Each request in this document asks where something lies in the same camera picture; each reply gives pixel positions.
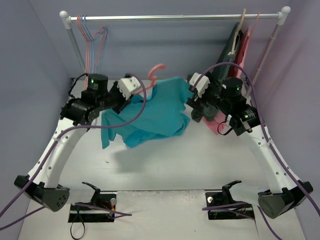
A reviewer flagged teal t shirt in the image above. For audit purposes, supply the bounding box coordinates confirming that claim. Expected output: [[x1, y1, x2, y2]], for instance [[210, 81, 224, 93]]
[[100, 77, 193, 149]]

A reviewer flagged pink plastic hanger front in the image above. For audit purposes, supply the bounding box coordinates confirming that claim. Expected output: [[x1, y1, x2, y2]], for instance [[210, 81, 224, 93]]
[[131, 63, 166, 96]]

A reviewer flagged pink plastic hanger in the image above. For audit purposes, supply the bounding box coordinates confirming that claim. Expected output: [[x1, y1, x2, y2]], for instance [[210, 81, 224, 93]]
[[77, 15, 106, 76], [131, 63, 166, 96]]

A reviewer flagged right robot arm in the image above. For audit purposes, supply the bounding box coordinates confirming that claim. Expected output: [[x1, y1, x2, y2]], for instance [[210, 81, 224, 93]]
[[187, 73, 313, 219]]

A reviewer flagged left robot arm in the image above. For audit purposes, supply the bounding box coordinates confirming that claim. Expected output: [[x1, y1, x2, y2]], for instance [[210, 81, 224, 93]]
[[14, 73, 141, 212]]

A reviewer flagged dark green t shirt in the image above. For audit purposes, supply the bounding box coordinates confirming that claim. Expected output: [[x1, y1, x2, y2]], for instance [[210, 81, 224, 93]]
[[191, 21, 243, 123]]

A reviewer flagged pink t shirt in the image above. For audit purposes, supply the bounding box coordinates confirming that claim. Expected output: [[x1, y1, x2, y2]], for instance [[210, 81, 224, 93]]
[[202, 25, 252, 135]]

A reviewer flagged wooden hanger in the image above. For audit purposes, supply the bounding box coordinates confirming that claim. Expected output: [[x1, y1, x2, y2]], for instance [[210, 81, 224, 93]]
[[228, 8, 247, 56]]

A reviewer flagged pink plastic hanger rear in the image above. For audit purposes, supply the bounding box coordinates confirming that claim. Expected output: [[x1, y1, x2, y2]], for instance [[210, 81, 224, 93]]
[[77, 15, 106, 76]]

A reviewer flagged pink hanger on right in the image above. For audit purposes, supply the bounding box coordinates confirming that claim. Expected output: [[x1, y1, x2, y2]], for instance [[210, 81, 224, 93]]
[[251, 12, 260, 34]]

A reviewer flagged white metal clothes rack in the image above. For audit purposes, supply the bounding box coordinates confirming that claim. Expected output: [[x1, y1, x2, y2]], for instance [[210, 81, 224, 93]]
[[59, 6, 292, 101]]

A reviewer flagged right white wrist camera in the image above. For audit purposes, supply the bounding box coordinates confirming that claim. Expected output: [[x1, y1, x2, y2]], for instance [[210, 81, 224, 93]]
[[188, 72, 210, 98]]

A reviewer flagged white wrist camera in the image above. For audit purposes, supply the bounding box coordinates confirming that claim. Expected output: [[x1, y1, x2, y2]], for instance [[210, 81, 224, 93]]
[[117, 76, 141, 100], [188, 72, 210, 98]]

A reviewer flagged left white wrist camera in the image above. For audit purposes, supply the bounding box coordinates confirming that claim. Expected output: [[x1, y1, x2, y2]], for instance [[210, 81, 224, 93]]
[[117, 76, 141, 100]]

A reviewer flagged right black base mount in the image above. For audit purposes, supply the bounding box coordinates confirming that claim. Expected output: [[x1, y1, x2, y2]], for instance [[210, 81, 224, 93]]
[[205, 180, 255, 221]]

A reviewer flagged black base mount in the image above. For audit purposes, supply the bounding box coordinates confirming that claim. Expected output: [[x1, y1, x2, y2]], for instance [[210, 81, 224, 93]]
[[205, 180, 255, 221], [68, 182, 117, 223]]

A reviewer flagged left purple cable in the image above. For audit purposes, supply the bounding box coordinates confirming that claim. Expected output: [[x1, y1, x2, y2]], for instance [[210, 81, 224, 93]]
[[0, 72, 147, 230]]

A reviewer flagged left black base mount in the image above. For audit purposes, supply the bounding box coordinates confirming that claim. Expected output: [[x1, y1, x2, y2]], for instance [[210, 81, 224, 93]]
[[68, 182, 117, 223]]

